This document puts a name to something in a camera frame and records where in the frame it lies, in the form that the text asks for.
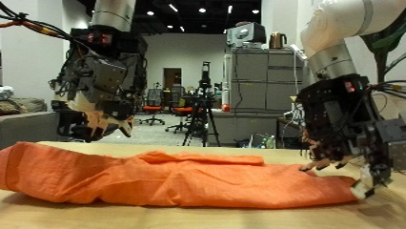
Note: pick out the red ball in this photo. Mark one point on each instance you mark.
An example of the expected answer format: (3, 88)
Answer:
(225, 108)

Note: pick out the grey box appliance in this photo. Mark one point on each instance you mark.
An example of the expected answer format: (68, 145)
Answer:
(247, 33)

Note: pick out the black camera tripod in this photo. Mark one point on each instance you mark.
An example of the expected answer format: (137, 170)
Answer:
(205, 82)

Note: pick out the brown door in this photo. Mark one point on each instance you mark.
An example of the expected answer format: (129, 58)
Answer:
(169, 76)

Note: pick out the copper kettle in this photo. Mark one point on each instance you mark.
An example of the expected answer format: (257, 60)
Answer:
(277, 40)

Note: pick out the ceiling strip light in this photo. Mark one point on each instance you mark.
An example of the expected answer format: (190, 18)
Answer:
(173, 8)
(182, 29)
(229, 9)

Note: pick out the orange cloth garment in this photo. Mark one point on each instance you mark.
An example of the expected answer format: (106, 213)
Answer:
(169, 181)

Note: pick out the grey metal cabinet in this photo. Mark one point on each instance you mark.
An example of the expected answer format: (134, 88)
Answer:
(253, 79)

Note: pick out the green leafy plant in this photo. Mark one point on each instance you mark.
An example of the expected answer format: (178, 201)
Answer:
(375, 44)

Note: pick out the grey low counter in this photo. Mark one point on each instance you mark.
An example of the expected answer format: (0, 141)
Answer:
(230, 127)

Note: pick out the clear plastic bottle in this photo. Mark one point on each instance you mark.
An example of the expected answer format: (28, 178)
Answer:
(270, 142)

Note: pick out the silver crumpled bag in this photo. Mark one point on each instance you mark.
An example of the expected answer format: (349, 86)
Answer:
(5, 93)

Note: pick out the orange seat office chair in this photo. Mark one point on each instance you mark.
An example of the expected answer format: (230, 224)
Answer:
(152, 108)
(182, 110)

